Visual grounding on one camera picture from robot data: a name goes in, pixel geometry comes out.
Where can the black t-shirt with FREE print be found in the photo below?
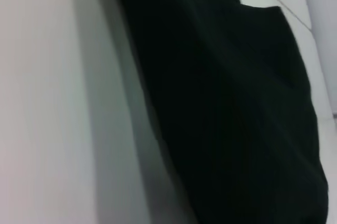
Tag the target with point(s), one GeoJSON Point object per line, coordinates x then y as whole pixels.
{"type": "Point", "coordinates": [223, 103]}

